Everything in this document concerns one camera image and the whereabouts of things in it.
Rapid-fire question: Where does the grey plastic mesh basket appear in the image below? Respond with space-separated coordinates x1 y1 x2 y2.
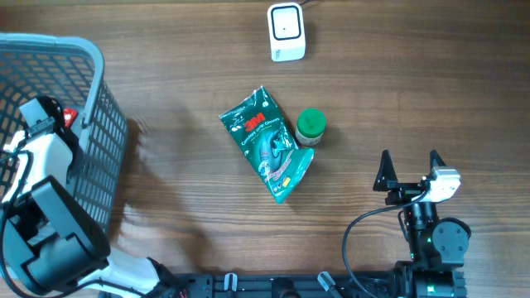
1 33 128 235

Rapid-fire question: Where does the white barcode scanner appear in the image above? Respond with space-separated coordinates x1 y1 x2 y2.
267 2 306 62

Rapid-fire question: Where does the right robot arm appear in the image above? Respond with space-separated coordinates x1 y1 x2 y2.
373 150 471 297

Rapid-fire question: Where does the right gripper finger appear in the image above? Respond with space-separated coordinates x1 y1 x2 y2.
373 150 398 192
430 150 446 169

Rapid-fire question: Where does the black right camera cable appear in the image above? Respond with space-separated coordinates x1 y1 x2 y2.
341 188 432 298

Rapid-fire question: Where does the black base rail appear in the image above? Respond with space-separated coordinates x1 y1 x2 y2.
99 271 468 298

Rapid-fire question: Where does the green 3M gloves bag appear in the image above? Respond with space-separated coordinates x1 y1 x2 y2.
219 87 315 204

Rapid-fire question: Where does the green lid jar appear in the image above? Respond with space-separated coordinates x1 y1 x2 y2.
295 108 327 147

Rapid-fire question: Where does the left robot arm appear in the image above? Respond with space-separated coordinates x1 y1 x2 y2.
1 96 187 297

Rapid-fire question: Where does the red coffee stick sachet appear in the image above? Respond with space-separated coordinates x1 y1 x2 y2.
63 108 79 128

